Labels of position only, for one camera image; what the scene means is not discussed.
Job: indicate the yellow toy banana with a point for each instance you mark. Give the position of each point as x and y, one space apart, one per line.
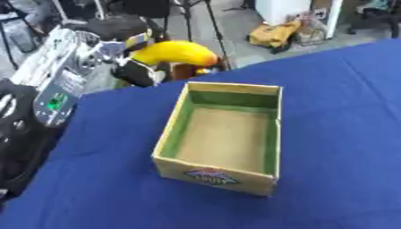
175 52

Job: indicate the black tripod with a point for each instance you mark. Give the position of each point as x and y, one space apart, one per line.
206 27

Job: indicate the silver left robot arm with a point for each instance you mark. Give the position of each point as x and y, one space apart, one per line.
49 89

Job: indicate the black office chair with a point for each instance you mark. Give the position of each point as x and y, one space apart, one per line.
377 15

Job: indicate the tan cardboard box green inside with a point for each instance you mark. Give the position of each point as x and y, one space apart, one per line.
224 140

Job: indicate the yellow bag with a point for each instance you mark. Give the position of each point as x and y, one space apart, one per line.
272 34

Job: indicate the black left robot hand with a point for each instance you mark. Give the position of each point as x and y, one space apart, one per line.
137 71

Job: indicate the white cabinet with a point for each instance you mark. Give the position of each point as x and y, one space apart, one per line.
300 12

